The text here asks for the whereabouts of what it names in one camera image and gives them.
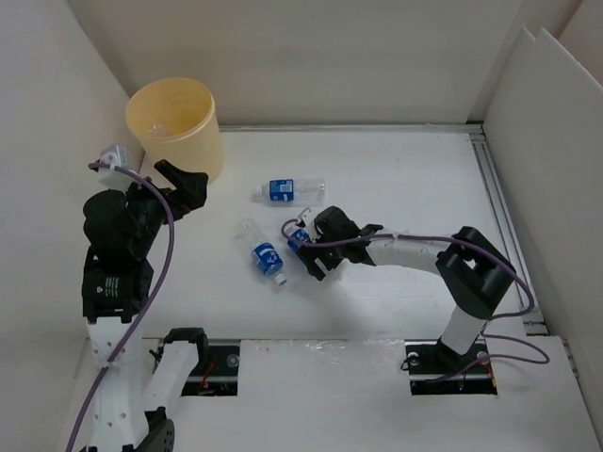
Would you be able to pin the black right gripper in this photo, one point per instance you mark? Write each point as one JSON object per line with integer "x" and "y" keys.
{"x": 310, "y": 254}

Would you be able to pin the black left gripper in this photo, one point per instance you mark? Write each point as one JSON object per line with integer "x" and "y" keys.
{"x": 190, "y": 185}

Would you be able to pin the red label water bottle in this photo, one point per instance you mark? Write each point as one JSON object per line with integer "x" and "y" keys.
{"x": 159, "y": 130}

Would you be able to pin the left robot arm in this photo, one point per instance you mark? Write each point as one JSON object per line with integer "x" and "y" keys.
{"x": 127, "y": 413}

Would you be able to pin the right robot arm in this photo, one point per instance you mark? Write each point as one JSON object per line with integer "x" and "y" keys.
{"x": 475, "y": 273}

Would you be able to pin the yellow plastic bin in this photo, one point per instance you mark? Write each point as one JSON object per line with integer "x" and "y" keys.
{"x": 188, "y": 108}

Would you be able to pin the horizontal blue label bottle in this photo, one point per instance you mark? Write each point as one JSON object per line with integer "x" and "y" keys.
{"x": 293, "y": 192}

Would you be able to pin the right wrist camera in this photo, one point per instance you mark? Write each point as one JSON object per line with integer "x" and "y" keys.
{"x": 306, "y": 221}

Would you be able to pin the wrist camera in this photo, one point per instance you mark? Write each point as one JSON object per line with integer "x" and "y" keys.
{"x": 115, "y": 155}
{"x": 306, "y": 221}

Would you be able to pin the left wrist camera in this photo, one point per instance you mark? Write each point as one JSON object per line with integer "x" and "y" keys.
{"x": 115, "y": 155}

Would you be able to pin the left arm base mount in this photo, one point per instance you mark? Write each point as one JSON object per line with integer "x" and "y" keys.
{"x": 216, "y": 373}

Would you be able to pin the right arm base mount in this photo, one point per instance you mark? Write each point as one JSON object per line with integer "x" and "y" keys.
{"x": 433, "y": 370}

